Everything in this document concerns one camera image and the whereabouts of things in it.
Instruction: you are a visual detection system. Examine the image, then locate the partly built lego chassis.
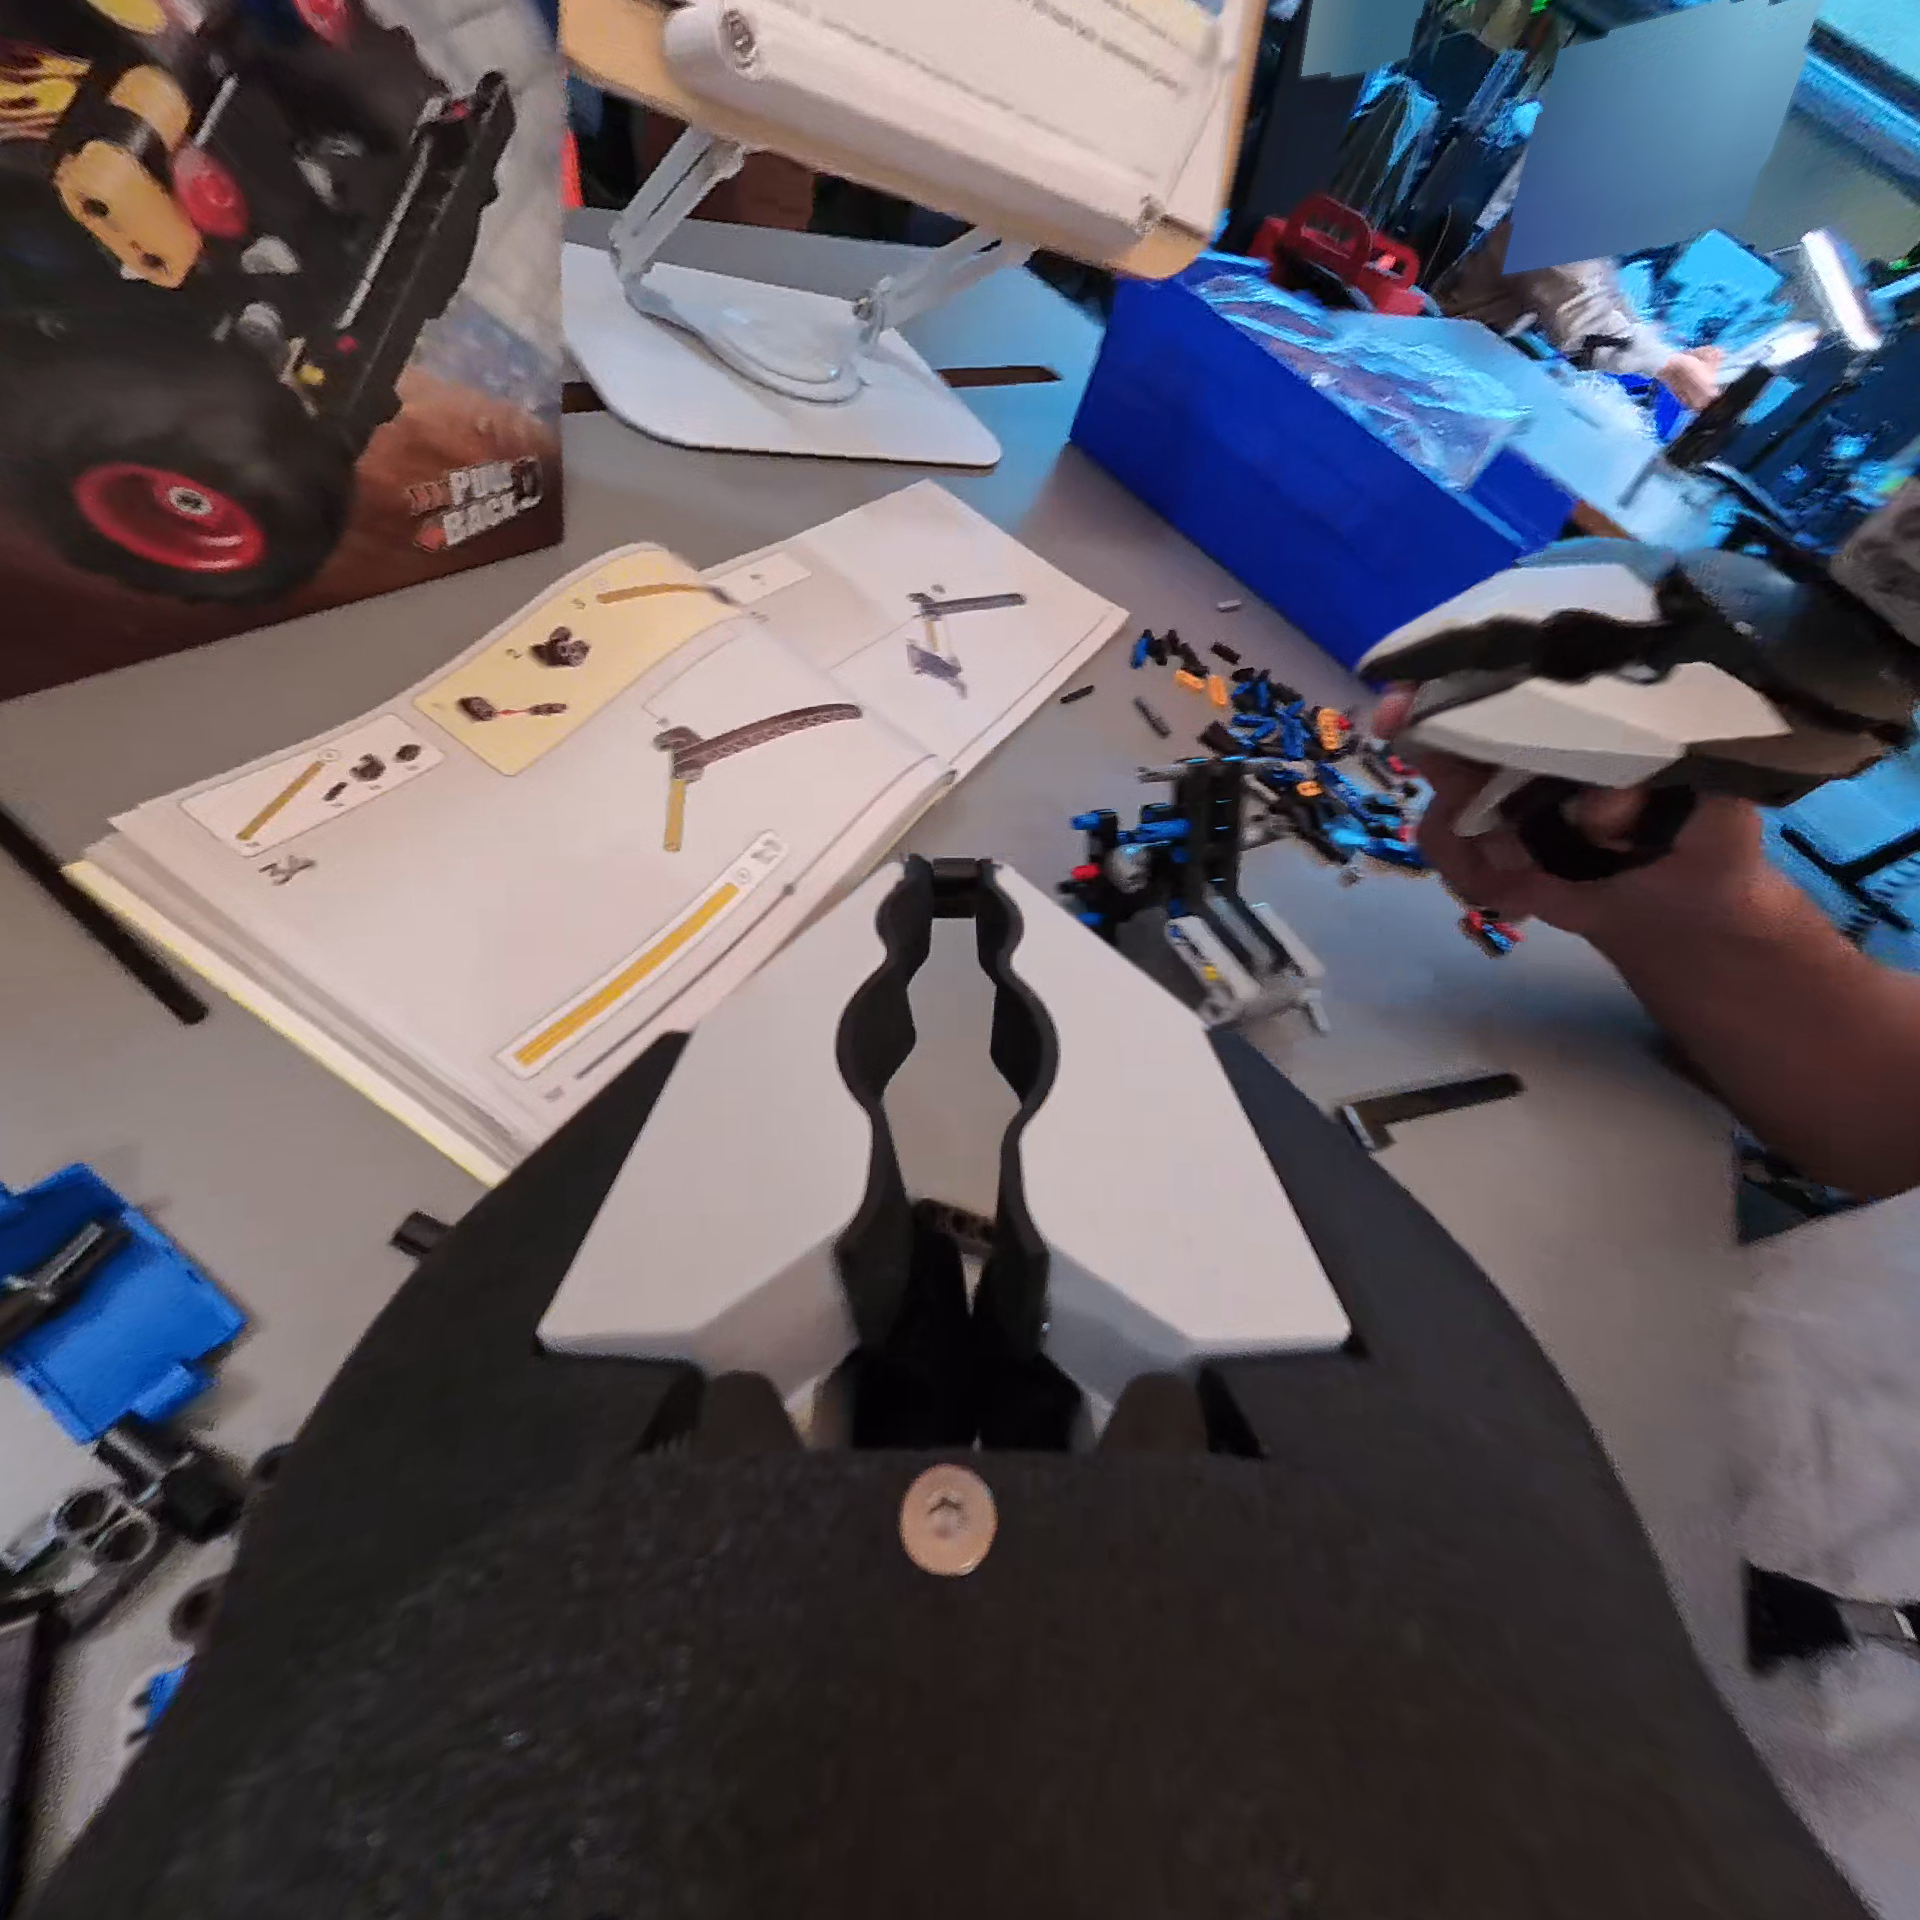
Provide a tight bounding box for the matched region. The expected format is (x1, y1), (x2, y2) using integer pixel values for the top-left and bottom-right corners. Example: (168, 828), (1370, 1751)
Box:
(1070, 754), (1330, 1040)

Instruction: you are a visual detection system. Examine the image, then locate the lego set cardboard box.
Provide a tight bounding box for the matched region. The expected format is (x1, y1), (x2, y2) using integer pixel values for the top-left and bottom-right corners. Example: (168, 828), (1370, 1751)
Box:
(0, 0), (565, 701)

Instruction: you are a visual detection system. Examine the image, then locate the lego instruction booklet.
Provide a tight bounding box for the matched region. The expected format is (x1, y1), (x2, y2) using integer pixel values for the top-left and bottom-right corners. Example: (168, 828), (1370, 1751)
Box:
(67, 479), (1130, 1187)

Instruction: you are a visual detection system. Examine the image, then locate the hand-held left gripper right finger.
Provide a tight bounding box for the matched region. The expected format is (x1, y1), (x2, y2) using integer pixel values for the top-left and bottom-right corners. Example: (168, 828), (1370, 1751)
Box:
(959, 858), (1351, 1439)

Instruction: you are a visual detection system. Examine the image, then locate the person's white shirt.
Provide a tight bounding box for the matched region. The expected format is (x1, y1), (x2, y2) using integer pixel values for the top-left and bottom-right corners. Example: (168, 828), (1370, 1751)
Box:
(1720, 1197), (1920, 1920)

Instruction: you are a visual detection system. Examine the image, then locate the black lego beam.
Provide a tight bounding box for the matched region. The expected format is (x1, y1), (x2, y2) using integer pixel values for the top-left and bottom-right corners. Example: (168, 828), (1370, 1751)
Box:
(1333, 1069), (1525, 1153)

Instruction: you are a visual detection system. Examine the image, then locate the pile of black lego pieces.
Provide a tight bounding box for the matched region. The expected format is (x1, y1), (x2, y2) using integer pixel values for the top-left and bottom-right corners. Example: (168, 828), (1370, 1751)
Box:
(0, 1424), (294, 1665)

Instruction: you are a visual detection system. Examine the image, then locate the blue plastic bin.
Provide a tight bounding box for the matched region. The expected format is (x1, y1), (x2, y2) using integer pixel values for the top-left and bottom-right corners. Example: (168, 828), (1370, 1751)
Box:
(1070, 246), (1580, 678)

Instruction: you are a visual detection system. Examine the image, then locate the white adjustable stand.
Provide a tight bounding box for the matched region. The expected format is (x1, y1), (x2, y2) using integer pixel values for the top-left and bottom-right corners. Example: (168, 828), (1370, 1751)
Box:
(557, 0), (1271, 471)

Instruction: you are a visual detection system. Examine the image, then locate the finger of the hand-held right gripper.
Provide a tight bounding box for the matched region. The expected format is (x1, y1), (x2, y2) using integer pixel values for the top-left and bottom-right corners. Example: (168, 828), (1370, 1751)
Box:
(1378, 663), (1795, 839)
(1356, 535), (1674, 694)

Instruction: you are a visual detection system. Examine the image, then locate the clear plastic bag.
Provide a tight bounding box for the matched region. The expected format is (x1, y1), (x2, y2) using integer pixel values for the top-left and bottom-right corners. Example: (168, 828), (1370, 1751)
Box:
(1201, 270), (1535, 490)

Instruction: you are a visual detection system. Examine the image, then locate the blue lego panel piece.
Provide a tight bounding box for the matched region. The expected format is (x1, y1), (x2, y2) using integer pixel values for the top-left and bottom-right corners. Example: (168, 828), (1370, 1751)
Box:
(0, 1162), (251, 1446)

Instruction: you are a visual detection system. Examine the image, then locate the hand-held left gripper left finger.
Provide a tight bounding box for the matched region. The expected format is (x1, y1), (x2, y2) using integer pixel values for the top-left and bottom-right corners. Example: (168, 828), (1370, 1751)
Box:
(535, 858), (970, 1439)

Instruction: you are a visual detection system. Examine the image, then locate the black strap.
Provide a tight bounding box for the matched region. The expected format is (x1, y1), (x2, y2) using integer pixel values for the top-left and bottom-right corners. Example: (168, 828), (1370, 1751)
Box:
(1742, 1563), (1920, 1678)

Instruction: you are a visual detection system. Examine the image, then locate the person's right forearm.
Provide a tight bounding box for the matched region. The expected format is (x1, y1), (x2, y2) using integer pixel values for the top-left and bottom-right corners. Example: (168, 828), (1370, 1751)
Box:
(1561, 854), (1920, 1204)

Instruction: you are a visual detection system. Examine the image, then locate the person's right hand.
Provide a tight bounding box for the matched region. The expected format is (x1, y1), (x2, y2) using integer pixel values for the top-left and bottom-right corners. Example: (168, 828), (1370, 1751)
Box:
(1371, 682), (1785, 945)

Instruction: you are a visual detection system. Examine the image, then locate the pile of small lego pins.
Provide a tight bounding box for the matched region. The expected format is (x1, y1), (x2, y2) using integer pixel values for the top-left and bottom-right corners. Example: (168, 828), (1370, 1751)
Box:
(1130, 595), (1525, 961)

